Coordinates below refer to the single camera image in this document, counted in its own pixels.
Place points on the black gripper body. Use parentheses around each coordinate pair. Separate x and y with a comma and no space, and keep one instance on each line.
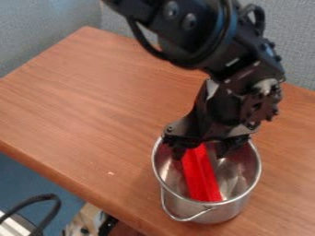
(198,126)

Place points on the metal pot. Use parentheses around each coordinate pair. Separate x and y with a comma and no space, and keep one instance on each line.
(237,172)

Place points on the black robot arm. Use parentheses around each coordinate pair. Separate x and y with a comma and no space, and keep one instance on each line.
(214,36)

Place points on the red plastic block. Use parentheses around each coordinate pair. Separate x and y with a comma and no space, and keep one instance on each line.
(204,188)

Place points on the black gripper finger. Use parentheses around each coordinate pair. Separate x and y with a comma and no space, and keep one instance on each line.
(178,152)
(226,146)

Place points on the grey device under table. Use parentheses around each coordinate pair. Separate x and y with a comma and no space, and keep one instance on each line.
(17,226)

